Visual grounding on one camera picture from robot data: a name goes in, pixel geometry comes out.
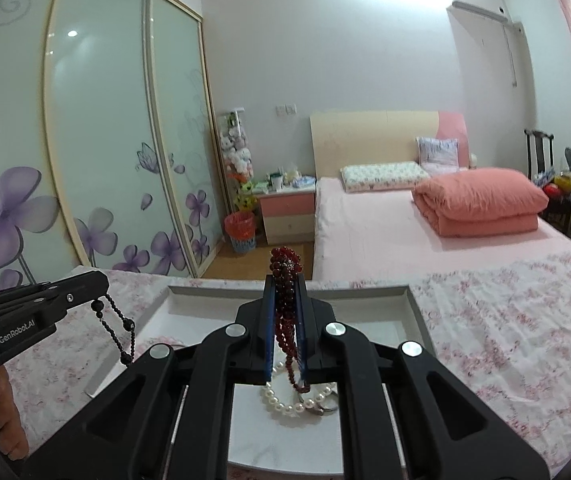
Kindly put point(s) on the white wall outlet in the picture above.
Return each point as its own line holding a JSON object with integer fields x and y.
{"x": 285, "y": 109}

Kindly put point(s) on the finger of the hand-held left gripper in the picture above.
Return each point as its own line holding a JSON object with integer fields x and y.
{"x": 55, "y": 284}
{"x": 70, "y": 299}

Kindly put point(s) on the dark wooden chair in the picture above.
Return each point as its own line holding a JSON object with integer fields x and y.
{"x": 535, "y": 145}

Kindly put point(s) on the white patterned pillow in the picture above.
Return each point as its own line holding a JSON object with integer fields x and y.
{"x": 380, "y": 175}

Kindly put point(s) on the trash bin with red bag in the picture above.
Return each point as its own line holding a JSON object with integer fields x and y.
{"x": 240, "y": 230}

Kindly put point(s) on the white air conditioner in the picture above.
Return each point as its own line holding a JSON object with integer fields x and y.
{"x": 475, "y": 0}

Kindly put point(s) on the grey cardboard tray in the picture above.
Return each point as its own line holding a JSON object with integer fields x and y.
{"x": 205, "y": 310}

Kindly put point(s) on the pink and beige nightstand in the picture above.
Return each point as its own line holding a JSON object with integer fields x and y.
{"x": 285, "y": 210}

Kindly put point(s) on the floral sliding door wardrobe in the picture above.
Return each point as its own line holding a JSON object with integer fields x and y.
{"x": 100, "y": 110}

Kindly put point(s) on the folded pink quilt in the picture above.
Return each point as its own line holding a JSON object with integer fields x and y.
{"x": 475, "y": 195}

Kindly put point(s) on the clear tube of plush toys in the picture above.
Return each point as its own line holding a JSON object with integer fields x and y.
{"x": 235, "y": 150}

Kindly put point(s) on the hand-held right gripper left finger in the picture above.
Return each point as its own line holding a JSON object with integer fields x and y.
{"x": 268, "y": 330}

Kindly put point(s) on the pink floral bedsheet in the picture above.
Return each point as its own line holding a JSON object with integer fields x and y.
{"x": 490, "y": 335}

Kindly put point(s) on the pink bed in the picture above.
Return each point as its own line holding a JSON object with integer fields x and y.
{"x": 365, "y": 230}

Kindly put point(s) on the blue cloth pouch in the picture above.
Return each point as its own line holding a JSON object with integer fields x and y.
{"x": 305, "y": 181}

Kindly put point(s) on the beige and pink headboard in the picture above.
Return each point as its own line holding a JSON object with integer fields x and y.
{"x": 365, "y": 140}

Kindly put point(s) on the small purple print pillow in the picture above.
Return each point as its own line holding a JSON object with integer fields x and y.
{"x": 438, "y": 150}

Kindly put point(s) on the red and yellow bag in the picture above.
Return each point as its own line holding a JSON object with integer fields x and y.
{"x": 555, "y": 187}

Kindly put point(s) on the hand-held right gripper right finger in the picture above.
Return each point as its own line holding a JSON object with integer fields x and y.
{"x": 302, "y": 345}

